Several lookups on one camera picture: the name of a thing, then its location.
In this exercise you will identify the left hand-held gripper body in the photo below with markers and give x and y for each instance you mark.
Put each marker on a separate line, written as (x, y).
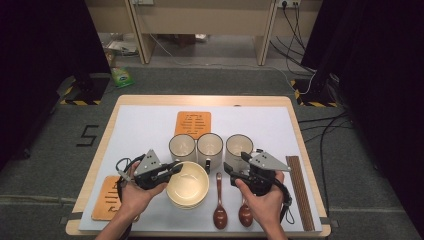
(148, 173)

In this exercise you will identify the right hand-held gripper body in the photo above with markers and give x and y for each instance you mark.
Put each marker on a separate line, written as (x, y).
(263, 180)

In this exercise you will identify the brown wooden spoon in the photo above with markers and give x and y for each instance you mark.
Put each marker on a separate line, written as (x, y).
(245, 216)
(220, 216)

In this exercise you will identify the square wooden coaster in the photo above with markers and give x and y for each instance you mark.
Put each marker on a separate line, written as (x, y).
(192, 125)
(105, 200)

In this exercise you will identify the person's left hand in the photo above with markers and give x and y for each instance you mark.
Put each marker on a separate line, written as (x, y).
(136, 198)

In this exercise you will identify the person's right hand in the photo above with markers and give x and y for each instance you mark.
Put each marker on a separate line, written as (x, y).
(265, 208)

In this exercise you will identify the white ribbed mug black rim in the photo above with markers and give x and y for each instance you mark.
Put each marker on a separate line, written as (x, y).
(210, 148)
(182, 148)
(237, 146)

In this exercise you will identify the row of brown chopsticks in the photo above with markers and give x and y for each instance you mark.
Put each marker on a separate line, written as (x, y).
(300, 193)

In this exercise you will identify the white table mat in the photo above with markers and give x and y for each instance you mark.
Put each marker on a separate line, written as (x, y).
(143, 133)

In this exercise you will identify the black stand base hazard tape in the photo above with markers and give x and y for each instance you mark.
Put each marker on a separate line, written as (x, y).
(90, 91)
(311, 93)

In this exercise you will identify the green tissue packet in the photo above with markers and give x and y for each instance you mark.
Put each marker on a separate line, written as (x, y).
(122, 77)

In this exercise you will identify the brown cardboard box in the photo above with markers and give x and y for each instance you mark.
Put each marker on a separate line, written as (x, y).
(186, 40)

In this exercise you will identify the small white object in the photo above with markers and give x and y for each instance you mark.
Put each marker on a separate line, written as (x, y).
(201, 37)

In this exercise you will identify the clear plastic bags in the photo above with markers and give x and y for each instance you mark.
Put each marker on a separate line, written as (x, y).
(123, 46)

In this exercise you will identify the beige office desk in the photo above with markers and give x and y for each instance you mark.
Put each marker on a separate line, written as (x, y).
(206, 20)
(313, 20)
(106, 16)

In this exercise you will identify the black curtain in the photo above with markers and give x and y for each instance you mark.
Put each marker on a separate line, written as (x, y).
(383, 83)
(40, 66)

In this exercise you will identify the wall power socket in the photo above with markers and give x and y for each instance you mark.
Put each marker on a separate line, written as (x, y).
(288, 2)

